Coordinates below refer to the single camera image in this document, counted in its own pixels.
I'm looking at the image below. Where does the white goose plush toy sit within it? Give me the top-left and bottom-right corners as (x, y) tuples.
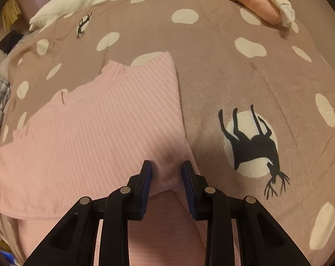
(29, 0), (186, 32)

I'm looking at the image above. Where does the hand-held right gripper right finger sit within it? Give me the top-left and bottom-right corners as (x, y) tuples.
(181, 160), (313, 266)

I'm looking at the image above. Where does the dotted deer print blanket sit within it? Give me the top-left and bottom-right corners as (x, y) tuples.
(0, 0), (335, 266)

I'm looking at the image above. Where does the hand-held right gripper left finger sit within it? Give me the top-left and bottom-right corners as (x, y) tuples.
(23, 160), (153, 266)

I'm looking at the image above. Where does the pink striped shirt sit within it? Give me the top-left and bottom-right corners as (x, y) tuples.
(0, 52), (209, 266)

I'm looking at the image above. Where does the dark cloth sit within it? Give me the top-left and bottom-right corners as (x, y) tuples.
(0, 30), (26, 55)

